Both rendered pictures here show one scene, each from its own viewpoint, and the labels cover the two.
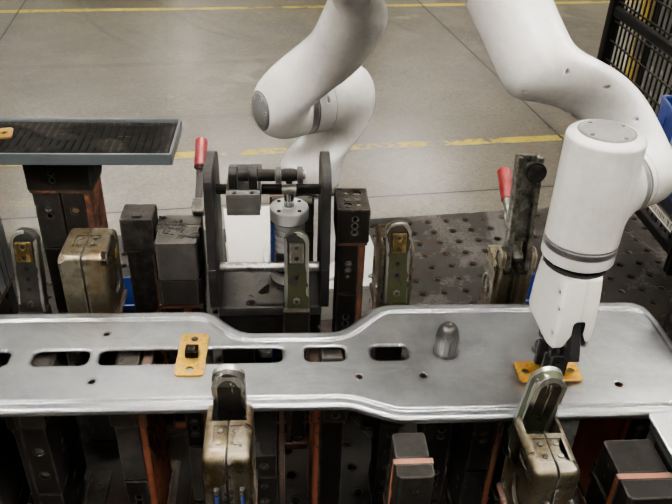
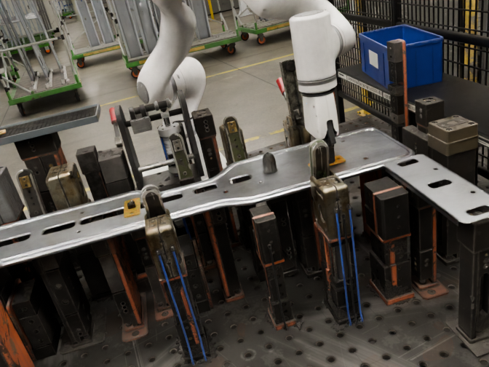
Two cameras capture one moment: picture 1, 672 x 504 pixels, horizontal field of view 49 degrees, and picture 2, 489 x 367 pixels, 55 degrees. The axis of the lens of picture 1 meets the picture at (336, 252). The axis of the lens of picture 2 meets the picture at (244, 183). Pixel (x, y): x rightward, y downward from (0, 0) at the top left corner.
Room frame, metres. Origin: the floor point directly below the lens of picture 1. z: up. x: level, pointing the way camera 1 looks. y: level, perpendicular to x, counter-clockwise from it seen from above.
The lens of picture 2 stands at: (-0.26, -0.02, 1.48)
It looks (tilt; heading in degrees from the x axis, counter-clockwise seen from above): 26 degrees down; 357
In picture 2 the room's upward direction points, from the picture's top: 12 degrees counter-clockwise
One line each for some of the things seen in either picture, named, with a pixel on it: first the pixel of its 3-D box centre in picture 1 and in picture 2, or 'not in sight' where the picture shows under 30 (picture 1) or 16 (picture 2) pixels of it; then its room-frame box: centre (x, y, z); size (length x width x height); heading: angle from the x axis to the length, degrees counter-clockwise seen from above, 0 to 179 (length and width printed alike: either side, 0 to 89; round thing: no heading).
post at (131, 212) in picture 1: (151, 316); (108, 213); (0.95, 0.30, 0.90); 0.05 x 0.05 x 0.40; 5
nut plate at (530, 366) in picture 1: (548, 368); (326, 161); (0.73, -0.28, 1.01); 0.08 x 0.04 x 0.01; 95
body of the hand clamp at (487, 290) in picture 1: (493, 342); (303, 177); (0.94, -0.27, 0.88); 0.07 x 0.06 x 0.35; 5
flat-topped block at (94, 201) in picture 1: (81, 263); (62, 200); (1.06, 0.44, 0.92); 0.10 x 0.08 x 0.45; 95
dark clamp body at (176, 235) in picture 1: (189, 327); (131, 214); (0.94, 0.23, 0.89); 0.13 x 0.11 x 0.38; 5
